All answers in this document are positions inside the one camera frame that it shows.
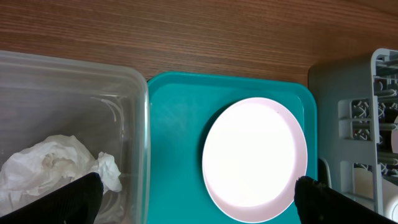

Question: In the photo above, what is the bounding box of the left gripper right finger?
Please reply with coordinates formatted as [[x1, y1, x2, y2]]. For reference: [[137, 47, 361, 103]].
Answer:
[[294, 176, 394, 224]]

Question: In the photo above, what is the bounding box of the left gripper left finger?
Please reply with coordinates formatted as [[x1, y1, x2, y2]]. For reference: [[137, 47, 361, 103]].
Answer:
[[1, 172, 104, 224]]

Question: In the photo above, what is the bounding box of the white tissue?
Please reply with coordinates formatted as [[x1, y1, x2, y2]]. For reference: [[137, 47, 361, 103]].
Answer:
[[1, 135, 123, 216]]

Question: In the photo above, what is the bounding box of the large pink plate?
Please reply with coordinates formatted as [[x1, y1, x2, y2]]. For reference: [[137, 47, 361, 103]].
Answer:
[[201, 97, 308, 223]]

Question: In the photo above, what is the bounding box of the white cup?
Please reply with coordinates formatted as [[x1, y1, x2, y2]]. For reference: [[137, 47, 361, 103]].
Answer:
[[354, 168, 397, 222]]

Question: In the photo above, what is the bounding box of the grey dishwasher rack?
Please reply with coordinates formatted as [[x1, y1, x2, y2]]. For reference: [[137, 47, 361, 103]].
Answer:
[[308, 49, 397, 216]]

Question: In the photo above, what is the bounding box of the clear plastic bin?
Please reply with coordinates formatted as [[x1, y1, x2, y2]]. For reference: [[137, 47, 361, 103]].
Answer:
[[1, 51, 150, 223]]

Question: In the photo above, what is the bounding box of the teal serving tray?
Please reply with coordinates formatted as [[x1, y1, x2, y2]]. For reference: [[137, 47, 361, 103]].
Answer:
[[147, 72, 318, 224]]

